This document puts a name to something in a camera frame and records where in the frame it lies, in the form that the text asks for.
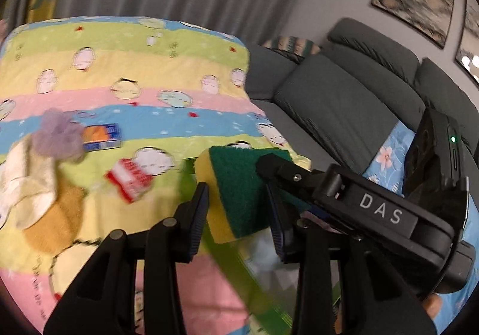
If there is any orange cloth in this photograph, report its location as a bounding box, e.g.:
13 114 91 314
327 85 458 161
23 185 87 256

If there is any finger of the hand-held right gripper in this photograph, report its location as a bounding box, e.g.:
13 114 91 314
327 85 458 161
255 153 331 209

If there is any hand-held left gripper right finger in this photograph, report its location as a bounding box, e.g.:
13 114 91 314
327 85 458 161
267 185 437 335

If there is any person's right hand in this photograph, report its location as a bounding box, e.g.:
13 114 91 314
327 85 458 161
423 292 455 321

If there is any green and yellow sponge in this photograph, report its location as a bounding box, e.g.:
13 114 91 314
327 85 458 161
196 145 301 245

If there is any red and white packet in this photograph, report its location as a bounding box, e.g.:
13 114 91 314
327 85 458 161
104 158 155 203

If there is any green box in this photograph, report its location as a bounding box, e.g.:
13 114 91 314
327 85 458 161
180 159 342 335

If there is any cream white cloth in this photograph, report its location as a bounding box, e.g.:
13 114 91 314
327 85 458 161
0 140 59 230

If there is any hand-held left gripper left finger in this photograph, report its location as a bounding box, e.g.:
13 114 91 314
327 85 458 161
43 182 210 335

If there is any grey sofa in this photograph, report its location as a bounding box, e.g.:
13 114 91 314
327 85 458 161
245 17 479 187

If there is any purple fluffy scrunchie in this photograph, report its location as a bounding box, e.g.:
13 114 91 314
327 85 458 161
32 110 87 162

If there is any blue floral cloth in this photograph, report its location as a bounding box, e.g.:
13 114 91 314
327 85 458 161
365 120 477 333

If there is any blue and orange packet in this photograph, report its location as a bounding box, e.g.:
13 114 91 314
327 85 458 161
81 123 123 152

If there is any striped knitted pillow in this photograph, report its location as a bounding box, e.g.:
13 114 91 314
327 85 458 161
262 35 323 58

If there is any striped cartoon printed blanket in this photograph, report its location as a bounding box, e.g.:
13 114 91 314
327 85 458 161
0 15 313 335

